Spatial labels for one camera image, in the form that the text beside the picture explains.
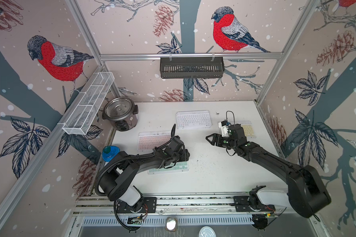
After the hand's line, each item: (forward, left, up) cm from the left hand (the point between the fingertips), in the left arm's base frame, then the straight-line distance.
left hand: (189, 154), depth 88 cm
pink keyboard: (+11, +27, -3) cm, 29 cm away
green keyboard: (-6, +6, -4) cm, 10 cm away
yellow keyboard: (+21, -43, -3) cm, 48 cm away
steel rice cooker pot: (+32, +50, +2) cm, 59 cm away
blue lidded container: (-1, +47, +5) cm, 47 cm away
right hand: (+7, -12, +9) cm, 17 cm away
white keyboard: (+28, -4, -1) cm, 28 cm away
